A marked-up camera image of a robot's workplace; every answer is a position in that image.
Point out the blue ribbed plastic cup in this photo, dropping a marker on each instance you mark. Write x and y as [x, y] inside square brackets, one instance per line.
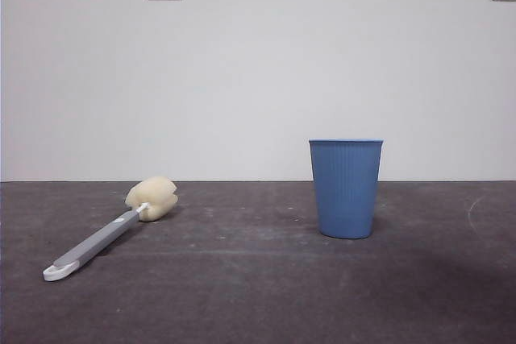
[346, 191]

